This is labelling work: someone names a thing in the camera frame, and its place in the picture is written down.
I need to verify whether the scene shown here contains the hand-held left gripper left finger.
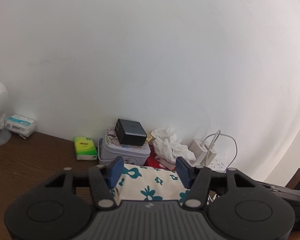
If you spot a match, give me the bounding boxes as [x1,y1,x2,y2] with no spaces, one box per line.
[45,156,124,209]

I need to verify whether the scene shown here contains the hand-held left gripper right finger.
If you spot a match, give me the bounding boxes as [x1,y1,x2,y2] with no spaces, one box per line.
[176,156,255,209]

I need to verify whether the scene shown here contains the cream floral pants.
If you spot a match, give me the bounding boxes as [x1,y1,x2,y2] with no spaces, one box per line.
[109,164,192,204]

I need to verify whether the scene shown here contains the lilac tin box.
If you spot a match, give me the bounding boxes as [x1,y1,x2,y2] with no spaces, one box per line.
[98,129,151,167]

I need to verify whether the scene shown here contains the wooden chair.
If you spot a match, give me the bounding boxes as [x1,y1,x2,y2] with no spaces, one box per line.
[285,156,300,189]

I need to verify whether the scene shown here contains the white charger plug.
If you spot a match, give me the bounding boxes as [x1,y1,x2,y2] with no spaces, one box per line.
[189,139,208,165]
[205,144,218,169]

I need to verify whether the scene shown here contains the crumpled white tissue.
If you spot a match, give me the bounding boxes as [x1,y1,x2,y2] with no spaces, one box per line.
[150,127,197,164]

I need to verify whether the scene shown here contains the red patterned box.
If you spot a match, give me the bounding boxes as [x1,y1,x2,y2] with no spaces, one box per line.
[144,152,177,172]

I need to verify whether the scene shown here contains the green tissue packet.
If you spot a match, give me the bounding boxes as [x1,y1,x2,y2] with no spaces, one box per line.
[73,136,98,161]

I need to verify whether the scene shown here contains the black power adapter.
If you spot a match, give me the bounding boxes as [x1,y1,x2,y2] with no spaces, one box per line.
[114,119,147,147]

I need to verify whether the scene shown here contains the white power strip with chargers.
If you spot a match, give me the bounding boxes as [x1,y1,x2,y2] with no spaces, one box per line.
[204,129,222,147]

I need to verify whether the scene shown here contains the white blue-label packet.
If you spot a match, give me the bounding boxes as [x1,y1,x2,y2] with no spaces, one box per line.
[5,114,38,138]

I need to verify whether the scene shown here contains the white charging cable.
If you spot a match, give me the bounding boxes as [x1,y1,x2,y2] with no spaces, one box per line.
[214,134,238,173]

